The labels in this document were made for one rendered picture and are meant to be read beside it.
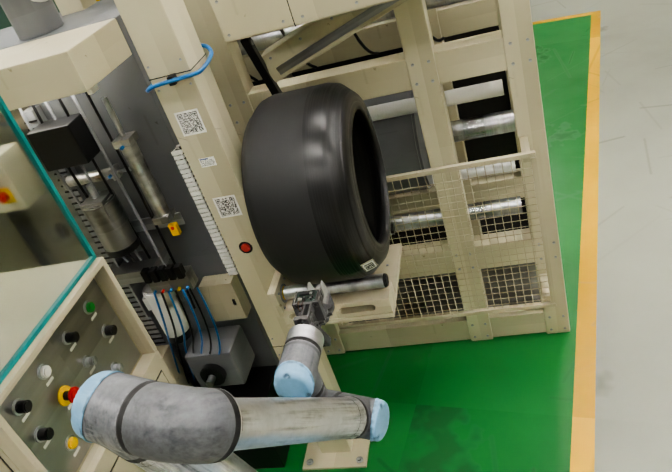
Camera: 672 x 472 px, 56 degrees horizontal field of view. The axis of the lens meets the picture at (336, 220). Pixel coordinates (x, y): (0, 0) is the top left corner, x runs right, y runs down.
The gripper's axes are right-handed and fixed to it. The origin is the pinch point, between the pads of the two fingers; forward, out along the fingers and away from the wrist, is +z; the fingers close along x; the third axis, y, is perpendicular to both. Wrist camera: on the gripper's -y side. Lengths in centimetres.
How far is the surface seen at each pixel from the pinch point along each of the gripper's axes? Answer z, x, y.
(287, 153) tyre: 16.4, 2.5, 33.8
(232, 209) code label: 28.1, 30.5, 13.3
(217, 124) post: 30, 25, 40
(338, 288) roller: 20.6, 3.5, -16.7
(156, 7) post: 28, 27, 76
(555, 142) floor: 259, -83, -107
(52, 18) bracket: 60, 80, 76
